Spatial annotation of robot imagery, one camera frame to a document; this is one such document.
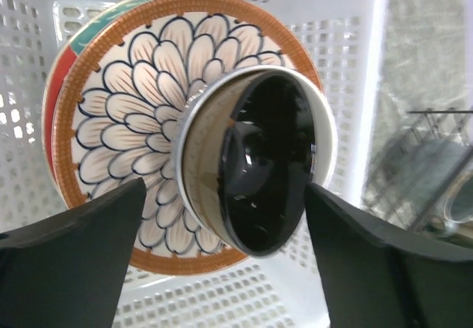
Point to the black brown bowl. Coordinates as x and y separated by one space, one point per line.
247 158

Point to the black wire dish rack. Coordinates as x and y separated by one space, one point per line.
381 198

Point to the red teal flower plate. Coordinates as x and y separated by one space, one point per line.
63 63

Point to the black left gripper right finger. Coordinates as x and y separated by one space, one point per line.
375 274

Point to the white top bowl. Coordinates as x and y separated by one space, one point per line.
325 127

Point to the grey green mug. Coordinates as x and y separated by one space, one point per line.
418 173

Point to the white plastic bin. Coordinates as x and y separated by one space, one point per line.
344 39

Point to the white bottom plate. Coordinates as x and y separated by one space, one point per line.
117 113

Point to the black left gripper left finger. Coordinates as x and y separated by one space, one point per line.
68 270

